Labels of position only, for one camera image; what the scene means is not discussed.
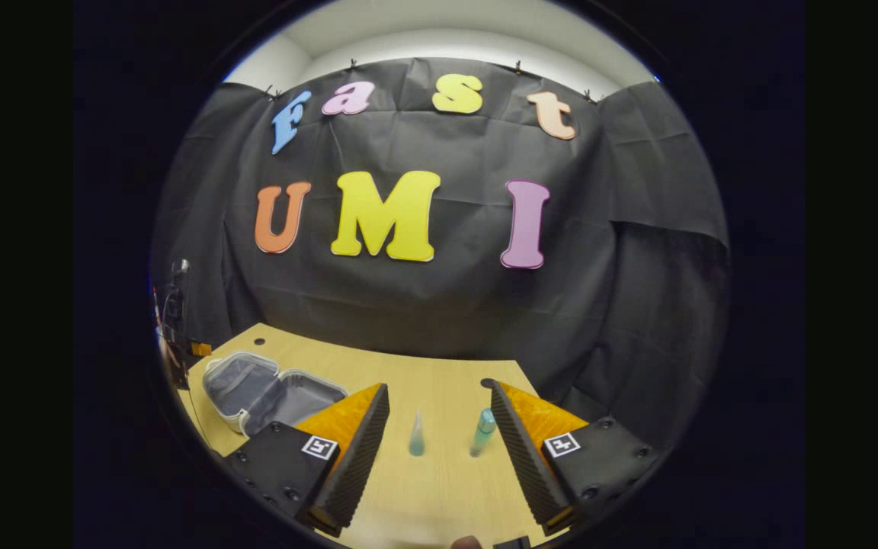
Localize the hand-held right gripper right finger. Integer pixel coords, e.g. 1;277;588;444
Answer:
489;380;662;537

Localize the white suitcase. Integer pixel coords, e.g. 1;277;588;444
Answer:
201;351;350;441

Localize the teal skincare bottle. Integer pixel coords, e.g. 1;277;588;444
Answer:
469;407;498;459

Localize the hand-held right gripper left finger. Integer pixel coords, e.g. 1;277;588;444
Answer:
222;381;392;538

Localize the dark equipment stand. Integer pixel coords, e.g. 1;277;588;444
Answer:
153;259;211;390

